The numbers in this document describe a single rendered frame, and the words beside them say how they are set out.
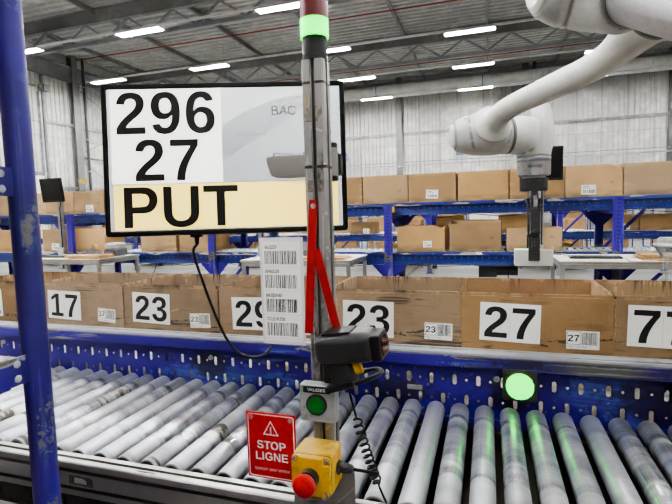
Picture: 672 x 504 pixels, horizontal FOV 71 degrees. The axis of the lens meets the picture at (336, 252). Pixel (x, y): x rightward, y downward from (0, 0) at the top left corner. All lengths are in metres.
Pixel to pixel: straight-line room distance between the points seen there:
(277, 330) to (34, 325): 0.43
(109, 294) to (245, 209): 1.05
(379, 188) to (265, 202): 5.12
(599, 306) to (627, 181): 4.69
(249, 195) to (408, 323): 0.69
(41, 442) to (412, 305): 1.04
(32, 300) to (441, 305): 1.08
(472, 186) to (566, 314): 4.57
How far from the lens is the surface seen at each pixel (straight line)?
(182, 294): 1.74
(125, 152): 1.05
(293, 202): 0.96
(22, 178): 0.60
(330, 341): 0.80
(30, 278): 0.61
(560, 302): 1.42
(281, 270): 0.87
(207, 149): 1.00
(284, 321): 0.88
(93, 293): 1.99
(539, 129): 1.44
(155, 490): 1.18
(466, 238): 5.68
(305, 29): 0.90
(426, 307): 1.43
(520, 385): 1.39
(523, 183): 1.45
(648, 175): 6.14
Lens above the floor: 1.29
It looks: 5 degrees down
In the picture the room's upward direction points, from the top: 2 degrees counter-clockwise
